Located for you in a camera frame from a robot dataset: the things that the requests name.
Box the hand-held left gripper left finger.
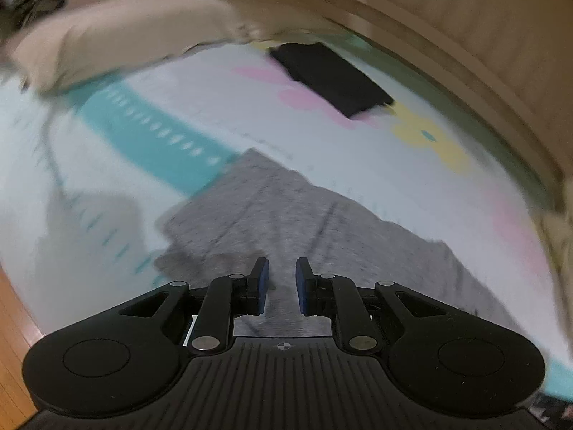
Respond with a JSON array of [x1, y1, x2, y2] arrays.
[[119, 256, 271, 355]]

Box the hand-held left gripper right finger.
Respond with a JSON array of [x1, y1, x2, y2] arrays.
[[295, 256, 454, 355]]

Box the grey speckled pants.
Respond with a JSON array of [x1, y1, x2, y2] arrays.
[[154, 148, 521, 339]]

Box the floral pastel bed sheet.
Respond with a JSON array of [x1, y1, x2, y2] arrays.
[[0, 38, 573, 406]]

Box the black folded cloth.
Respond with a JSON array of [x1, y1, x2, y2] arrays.
[[269, 42, 395, 120]]

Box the wooden bed frame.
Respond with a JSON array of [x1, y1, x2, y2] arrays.
[[286, 0, 573, 212]]

